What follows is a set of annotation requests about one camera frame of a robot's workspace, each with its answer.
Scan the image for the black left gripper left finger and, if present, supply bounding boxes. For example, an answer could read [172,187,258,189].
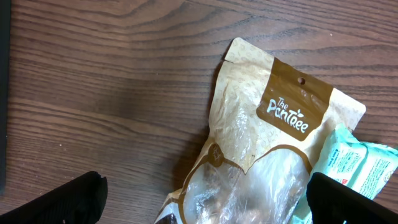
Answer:
[1,171,108,224]

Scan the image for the brown printed snack pouch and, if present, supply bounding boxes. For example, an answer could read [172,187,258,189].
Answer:
[156,38,366,223]

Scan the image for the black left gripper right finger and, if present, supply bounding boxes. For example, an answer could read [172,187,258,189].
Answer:
[306,172,397,224]

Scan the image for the mint green snack packet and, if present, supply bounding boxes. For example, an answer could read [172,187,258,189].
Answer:
[290,125,397,223]

